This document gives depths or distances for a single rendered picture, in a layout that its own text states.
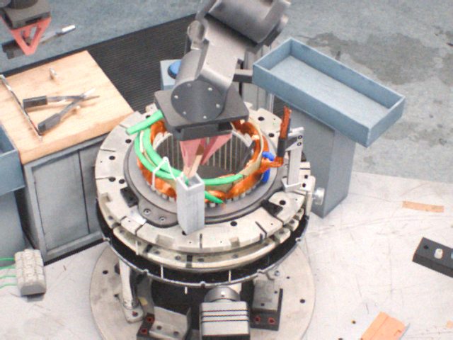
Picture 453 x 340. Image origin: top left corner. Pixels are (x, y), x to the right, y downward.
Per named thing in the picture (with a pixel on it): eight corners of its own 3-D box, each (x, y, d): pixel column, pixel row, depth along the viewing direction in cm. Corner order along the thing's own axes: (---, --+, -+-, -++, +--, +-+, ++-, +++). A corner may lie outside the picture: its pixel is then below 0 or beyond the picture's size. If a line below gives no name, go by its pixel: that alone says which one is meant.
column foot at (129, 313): (134, 290, 158) (134, 286, 157) (145, 319, 154) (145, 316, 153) (117, 294, 157) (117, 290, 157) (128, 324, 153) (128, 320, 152)
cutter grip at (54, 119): (41, 133, 145) (39, 126, 143) (37, 131, 145) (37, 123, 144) (61, 122, 147) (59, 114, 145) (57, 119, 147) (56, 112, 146)
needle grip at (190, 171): (189, 180, 120) (198, 157, 115) (180, 171, 120) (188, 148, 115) (197, 173, 120) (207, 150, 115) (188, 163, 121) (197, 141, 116)
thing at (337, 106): (383, 211, 175) (405, 96, 154) (350, 244, 169) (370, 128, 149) (282, 150, 186) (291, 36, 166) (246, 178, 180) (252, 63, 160)
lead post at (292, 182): (301, 188, 135) (307, 129, 126) (284, 193, 134) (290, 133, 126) (296, 180, 136) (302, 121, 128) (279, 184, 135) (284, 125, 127)
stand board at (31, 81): (22, 164, 145) (20, 154, 143) (-19, 97, 156) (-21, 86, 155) (134, 122, 152) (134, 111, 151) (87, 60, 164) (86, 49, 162)
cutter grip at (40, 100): (23, 109, 149) (23, 101, 147) (23, 105, 149) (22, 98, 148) (48, 105, 149) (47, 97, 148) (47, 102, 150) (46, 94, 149)
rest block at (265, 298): (251, 311, 153) (252, 303, 152) (255, 285, 157) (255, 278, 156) (276, 314, 153) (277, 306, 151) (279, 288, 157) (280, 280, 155)
